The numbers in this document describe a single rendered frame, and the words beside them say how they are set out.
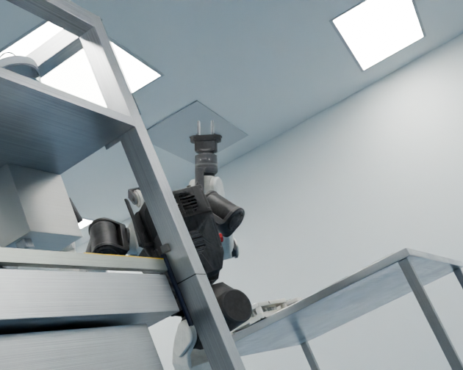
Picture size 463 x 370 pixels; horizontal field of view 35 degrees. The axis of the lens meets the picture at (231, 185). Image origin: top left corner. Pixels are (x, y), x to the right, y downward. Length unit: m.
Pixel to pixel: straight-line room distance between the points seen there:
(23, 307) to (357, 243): 5.53
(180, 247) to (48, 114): 0.47
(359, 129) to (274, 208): 1.08
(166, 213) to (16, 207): 0.38
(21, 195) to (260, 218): 5.20
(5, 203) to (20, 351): 0.64
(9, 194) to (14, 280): 0.58
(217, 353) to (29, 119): 0.73
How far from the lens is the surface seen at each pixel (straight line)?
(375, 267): 3.01
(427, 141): 6.83
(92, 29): 2.22
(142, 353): 1.75
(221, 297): 2.32
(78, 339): 1.58
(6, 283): 1.41
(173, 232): 1.94
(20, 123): 1.84
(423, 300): 2.99
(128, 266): 1.77
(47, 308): 1.47
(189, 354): 2.49
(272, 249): 6.97
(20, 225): 1.95
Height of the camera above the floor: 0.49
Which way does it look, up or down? 18 degrees up
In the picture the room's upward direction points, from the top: 24 degrees counter-clockwise
